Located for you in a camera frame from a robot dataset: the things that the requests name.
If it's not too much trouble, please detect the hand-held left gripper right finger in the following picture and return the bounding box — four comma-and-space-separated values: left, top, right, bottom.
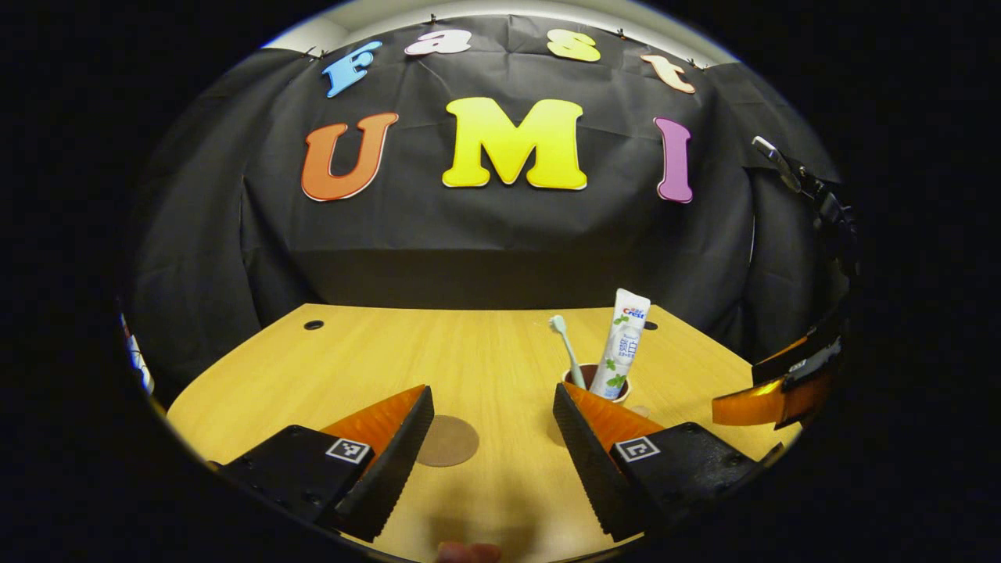
552, 382, 763, 543

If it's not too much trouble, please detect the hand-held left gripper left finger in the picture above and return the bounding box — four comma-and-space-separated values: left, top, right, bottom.
207, 384, 436, 543

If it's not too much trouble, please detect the round brown coaster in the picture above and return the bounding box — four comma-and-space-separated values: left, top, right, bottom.
416, 415, 480, 468

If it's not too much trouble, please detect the wooden cup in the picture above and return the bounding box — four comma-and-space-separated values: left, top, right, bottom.
561, 363, 631, 405

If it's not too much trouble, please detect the white toothpaste tube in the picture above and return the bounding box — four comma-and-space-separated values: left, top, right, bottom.
589, 288, 652, 400

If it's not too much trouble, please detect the pale green toothbrush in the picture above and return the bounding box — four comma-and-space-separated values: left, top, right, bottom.
549, 314, 587, 389

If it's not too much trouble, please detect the wooden desktop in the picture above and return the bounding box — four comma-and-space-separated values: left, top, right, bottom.
166, 303, 802, 563

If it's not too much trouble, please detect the black backdrop cloth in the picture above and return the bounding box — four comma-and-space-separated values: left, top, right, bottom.
125, 16, 853, 392

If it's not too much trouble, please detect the computer monitor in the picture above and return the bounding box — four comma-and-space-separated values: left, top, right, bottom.
120, 313, 155, 396

